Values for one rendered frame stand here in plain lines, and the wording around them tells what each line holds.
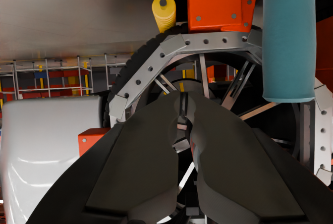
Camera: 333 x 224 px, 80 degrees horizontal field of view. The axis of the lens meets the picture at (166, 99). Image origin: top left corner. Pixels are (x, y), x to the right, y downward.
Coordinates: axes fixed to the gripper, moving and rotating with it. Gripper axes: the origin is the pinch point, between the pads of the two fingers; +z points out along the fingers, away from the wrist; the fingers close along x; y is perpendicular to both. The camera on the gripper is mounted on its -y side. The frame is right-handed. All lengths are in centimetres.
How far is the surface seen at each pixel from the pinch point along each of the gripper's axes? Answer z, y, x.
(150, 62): 35.4, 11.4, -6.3
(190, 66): 399, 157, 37
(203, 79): 42.9, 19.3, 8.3
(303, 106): 34, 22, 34
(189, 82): 78, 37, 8
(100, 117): 63, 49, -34
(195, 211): 13.6, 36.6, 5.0
